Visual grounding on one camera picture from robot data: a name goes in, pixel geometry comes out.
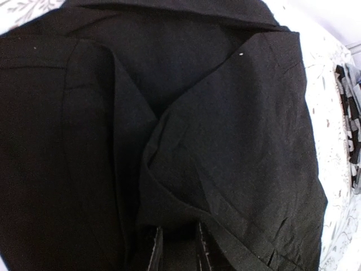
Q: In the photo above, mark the blue checked folded shirt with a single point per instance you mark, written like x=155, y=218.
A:
x=348, y=83

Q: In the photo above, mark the black long sleeve shirt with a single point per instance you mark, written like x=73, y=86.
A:
x=169, y=127

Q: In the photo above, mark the floral patterned table cloth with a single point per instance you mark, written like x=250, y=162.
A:
x=332, y=141

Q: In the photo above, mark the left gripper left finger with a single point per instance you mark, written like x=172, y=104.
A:
x=155, y=260

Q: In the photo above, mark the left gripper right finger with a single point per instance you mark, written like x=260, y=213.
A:
x=203, y=242

